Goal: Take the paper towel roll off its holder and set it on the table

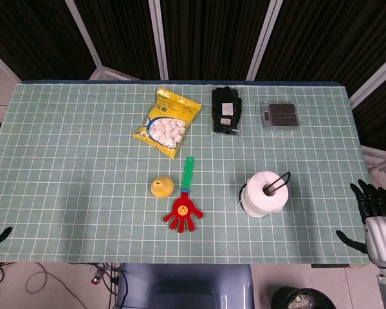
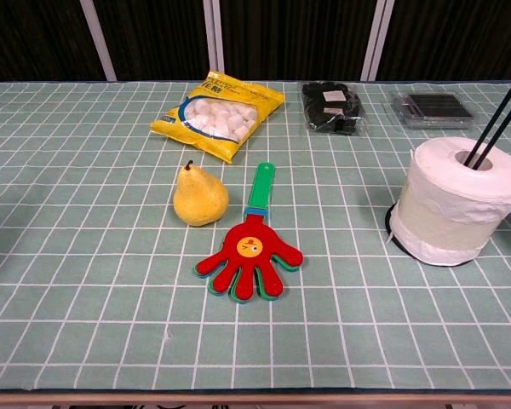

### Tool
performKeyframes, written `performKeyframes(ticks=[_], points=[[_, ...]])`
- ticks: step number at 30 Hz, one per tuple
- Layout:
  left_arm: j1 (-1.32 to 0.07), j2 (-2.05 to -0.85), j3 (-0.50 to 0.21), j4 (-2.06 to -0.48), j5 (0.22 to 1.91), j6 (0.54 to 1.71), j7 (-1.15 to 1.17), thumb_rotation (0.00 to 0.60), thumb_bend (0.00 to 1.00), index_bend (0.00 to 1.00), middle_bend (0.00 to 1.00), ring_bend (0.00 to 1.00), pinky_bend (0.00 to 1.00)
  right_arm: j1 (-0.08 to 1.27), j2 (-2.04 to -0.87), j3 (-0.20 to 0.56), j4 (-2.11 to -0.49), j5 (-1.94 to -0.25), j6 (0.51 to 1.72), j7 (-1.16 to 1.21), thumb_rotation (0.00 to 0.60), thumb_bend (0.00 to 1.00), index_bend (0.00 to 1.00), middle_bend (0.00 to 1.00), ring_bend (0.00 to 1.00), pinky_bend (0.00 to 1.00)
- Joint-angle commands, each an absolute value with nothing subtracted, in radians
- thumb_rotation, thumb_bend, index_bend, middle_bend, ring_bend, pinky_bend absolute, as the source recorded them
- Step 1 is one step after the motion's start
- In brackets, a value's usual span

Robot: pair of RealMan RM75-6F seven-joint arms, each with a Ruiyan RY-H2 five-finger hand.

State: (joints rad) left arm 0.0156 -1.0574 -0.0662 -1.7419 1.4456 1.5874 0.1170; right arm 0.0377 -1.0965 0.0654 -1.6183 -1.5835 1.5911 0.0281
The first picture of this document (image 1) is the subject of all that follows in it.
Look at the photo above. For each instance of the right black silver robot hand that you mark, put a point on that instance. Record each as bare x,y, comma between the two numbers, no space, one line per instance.
381,235

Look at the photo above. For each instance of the white toilet paper roll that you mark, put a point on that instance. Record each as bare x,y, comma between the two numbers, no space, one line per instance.
265,196

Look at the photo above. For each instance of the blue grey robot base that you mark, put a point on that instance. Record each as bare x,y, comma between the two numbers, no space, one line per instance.
183,286

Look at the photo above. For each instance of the crumpled white paper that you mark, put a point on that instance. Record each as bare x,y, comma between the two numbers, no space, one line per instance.
300,302

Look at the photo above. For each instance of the red green hand clapper toy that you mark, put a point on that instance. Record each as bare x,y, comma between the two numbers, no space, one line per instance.
184,209

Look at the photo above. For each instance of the green checked tablecloth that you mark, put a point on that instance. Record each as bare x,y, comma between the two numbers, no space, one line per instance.
83,177

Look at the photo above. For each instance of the red tipped plug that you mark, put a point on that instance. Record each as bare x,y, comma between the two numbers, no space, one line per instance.
96,277

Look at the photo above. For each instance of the black trash bin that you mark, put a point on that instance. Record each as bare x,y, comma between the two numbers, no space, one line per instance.
278,301

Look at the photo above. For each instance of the clear case with dark insert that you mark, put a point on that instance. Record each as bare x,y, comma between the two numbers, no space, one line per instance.
280,115

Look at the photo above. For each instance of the yellow pear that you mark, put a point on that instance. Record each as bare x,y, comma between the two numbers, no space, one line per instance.
162,188

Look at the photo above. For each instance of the white screen foot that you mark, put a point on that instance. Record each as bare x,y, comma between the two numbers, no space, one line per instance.
112,74

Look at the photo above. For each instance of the black gloves in plastic pack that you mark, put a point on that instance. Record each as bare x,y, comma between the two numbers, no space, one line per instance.
226,111

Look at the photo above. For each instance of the yellow marshmallow bag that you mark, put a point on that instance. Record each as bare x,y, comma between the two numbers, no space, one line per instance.
167,124

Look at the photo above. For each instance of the grey metal frame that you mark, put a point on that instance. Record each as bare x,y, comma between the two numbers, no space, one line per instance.
381,164

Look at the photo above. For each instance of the black screen panel white frame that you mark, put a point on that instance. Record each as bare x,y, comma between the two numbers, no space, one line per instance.
325,38
35,38
379,109
212,38
122,35

